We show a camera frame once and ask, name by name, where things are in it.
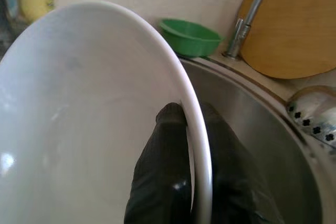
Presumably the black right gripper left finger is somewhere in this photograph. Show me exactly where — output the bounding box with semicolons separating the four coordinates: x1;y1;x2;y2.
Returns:
125;102;196;224

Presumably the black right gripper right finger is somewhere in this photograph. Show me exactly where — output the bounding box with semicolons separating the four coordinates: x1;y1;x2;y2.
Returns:
201;102;285;224

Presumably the large white ceramic bowl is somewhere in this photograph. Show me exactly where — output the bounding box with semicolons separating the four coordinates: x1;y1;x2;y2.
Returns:
0;1;214;224

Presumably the stainless steel sink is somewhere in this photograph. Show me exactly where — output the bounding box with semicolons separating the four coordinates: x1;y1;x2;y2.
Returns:
178;55;336;224

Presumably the chrome perforated strainer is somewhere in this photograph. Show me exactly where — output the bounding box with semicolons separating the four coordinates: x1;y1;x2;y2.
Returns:
285;85;336;152

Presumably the green plastic basin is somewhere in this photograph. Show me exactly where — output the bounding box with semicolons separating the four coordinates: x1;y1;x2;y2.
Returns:
158;18;227;58

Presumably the wooden cutting board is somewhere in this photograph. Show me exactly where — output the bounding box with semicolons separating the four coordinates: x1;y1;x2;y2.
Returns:
237;0;336;80

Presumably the chrome sink faucet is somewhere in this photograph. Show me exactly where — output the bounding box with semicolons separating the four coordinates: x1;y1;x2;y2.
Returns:
224;0;277;60

